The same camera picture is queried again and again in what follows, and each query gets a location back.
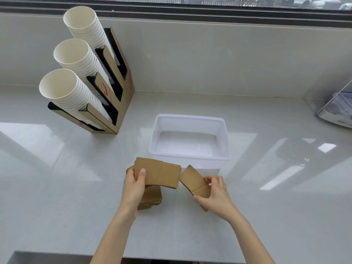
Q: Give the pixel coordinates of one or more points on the person's right thumb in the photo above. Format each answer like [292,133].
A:
[203,201]

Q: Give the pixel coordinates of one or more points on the person's left forearm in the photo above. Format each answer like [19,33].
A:
[115,236]

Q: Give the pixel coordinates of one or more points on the person's left hand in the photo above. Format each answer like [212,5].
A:
[134,192]

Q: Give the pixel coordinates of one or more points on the dark window frame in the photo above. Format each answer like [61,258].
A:
[176,12]

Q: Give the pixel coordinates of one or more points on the person's right hand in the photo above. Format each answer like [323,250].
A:
[218,199]

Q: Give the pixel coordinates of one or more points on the person's right forearm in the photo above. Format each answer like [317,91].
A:
[244,239]

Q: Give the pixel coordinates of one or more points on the stack of white paper cups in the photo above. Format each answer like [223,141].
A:
[64,90]
[85,27]
[75,59]

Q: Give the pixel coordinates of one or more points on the person's left thumb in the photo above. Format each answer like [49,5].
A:
[141,178]

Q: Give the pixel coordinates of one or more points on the white plastic bin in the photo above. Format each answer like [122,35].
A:
[189,142]

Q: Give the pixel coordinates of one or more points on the brown cardboard cup dispenser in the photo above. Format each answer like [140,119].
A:
[121,87]

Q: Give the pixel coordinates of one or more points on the brown paper cup sleeve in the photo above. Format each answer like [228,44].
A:
[192,182]
[162,173]

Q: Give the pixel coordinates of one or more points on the stack of brown sleeves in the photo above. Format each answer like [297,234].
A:
[152,197]

